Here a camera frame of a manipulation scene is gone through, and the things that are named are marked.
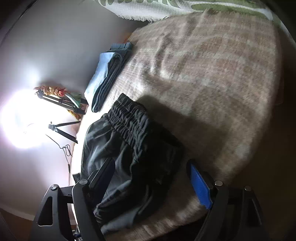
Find black power cable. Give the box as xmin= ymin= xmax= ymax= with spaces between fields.
xmin=45 ymin=134 xmax=72 ymax=172

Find folded blue jeans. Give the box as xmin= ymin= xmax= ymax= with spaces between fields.
xmin=84 ymin=42 xmax=133 ymax=113

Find checkered beige bed blanket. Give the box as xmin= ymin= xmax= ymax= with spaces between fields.
xmin=69 ymin=9 xmax=285 ymax=241

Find black mini tripod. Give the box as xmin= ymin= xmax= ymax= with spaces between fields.
xmin=48 ymin=120 xmax=82 ymax=145

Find folded silver tripod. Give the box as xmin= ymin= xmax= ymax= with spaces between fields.
xmin=36 ymin=90 xmax=88 ymax=115

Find white ring light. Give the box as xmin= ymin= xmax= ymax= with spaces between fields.
xmin=0 ymin=85 xmax=77 ymax=151

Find green white patterned pillow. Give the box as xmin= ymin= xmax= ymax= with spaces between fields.
xmin=96 ymin=0 xmax=284 ymax=27

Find dark green pants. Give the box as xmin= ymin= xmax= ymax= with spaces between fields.
xmin=73 ymin=94 xmax=184 ymax=235

